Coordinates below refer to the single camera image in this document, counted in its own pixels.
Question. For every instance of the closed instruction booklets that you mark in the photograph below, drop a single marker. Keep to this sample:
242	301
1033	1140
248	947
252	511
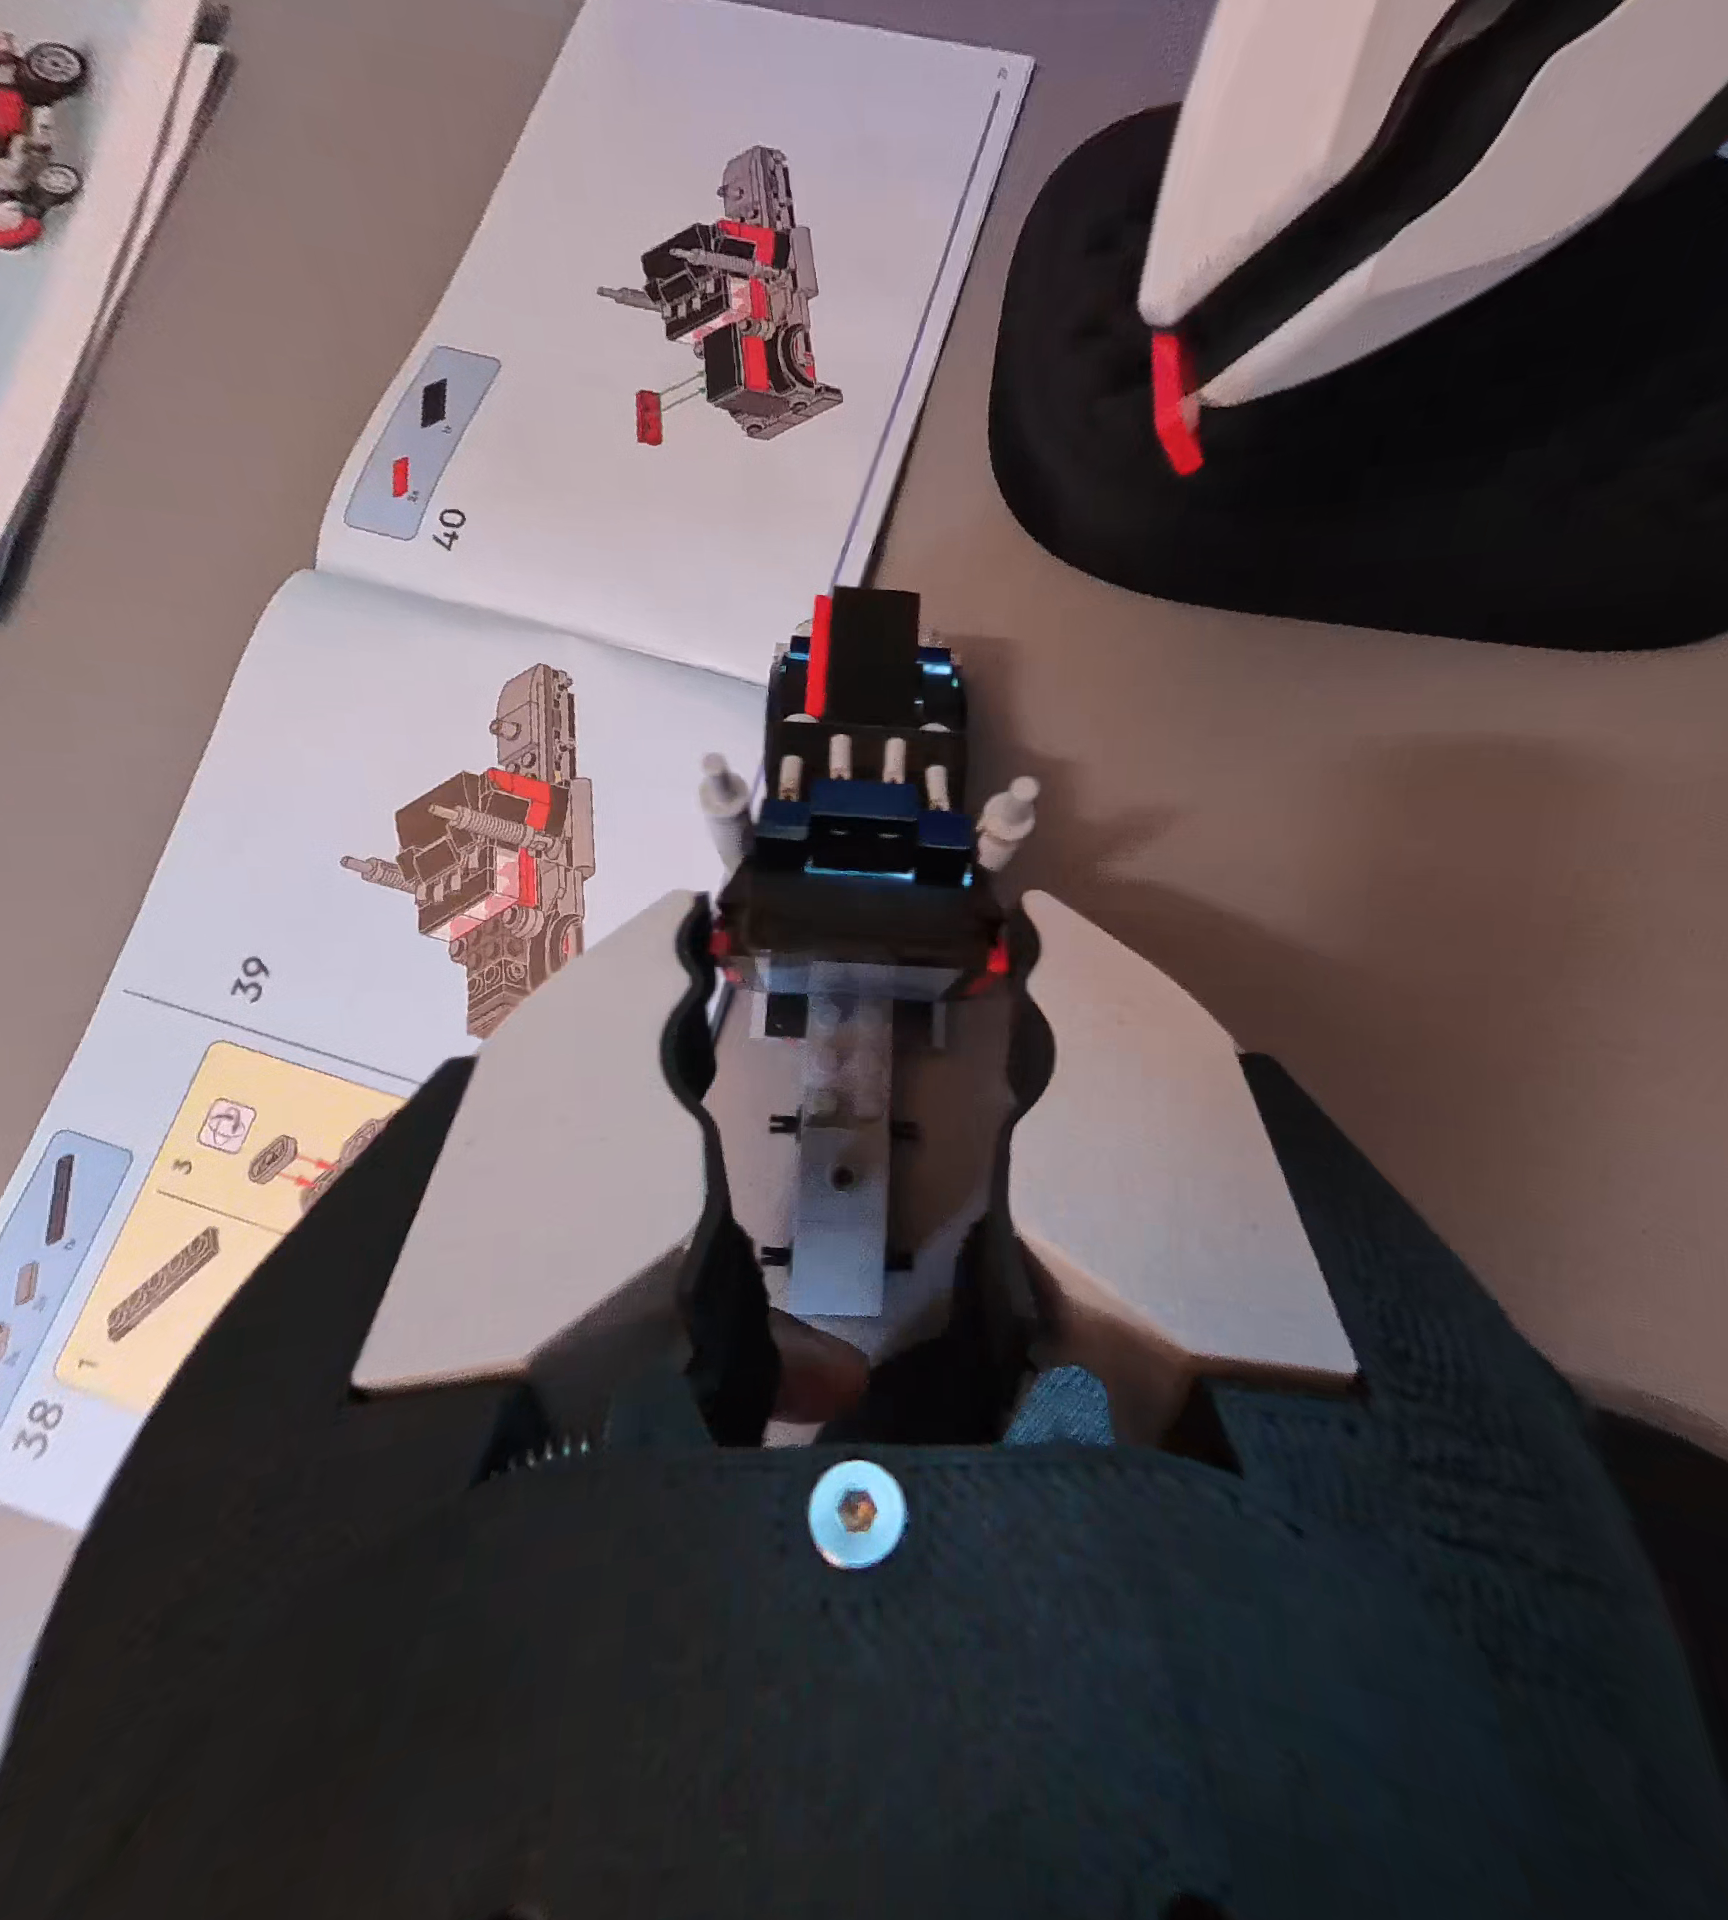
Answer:
71	381

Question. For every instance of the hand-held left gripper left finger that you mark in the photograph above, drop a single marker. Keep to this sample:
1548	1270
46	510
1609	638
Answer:
545	1199

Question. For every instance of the black red lego truck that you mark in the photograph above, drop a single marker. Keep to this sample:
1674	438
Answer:
869	841

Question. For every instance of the open instruction booklet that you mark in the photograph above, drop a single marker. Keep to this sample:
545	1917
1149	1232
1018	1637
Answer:
621	301

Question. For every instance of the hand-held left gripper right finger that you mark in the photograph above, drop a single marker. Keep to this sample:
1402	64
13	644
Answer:
1182	1199

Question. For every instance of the person's left hand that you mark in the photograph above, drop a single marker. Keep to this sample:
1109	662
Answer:
817	1374

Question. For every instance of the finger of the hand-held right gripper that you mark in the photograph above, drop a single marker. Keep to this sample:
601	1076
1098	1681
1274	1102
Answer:
1555	193
1253	130

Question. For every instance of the small red lego piece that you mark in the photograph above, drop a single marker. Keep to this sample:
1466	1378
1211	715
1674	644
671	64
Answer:
1171	397

